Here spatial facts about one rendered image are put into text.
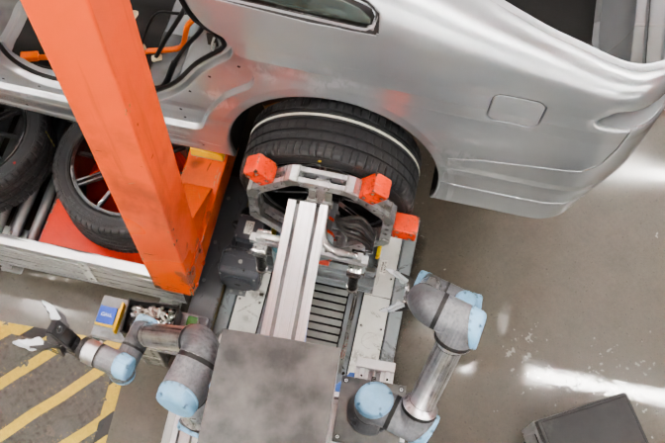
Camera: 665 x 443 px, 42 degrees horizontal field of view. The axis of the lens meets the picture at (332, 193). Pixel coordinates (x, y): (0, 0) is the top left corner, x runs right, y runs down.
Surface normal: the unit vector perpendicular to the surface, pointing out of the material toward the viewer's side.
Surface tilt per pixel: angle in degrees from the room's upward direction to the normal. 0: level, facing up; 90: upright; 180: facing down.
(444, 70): 80
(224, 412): 0
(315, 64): 90
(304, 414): 0
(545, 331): 0
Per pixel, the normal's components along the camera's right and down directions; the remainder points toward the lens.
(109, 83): -0.21, 0.88
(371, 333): 0.03, -0.43
